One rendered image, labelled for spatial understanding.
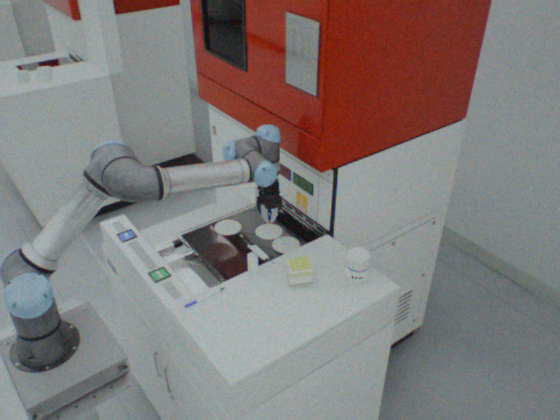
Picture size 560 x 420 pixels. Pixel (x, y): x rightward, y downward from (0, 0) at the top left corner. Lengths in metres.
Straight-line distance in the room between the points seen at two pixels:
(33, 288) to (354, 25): 1.14
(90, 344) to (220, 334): 0.40
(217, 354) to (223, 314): 0.15
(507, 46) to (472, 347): 1.54
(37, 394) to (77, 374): 0.11
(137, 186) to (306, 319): 0.60
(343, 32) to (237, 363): 0.95
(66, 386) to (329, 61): 1.15
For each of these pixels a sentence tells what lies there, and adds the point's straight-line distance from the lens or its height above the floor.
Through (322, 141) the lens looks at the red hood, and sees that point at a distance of 1.64.
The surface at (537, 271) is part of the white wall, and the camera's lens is 3.29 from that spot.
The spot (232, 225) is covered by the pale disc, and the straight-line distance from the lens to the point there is 2.00.
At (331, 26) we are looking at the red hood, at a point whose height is 1.68.
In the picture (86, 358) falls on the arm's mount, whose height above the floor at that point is 0.88.
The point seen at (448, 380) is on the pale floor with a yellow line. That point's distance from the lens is 2.74.
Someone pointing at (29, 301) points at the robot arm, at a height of 1.11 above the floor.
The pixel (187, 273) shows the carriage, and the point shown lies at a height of 0.88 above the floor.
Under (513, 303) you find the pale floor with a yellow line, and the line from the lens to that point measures 3.25.
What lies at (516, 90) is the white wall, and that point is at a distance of 3.01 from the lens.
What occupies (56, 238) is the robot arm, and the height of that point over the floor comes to 1.18.
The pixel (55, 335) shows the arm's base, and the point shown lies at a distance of 1.62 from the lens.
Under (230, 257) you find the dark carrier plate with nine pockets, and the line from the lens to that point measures 1.85.
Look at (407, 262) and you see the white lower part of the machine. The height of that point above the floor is 0.60.
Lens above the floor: 2.05
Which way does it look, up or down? 34 degrees down
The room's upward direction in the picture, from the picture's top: straight up
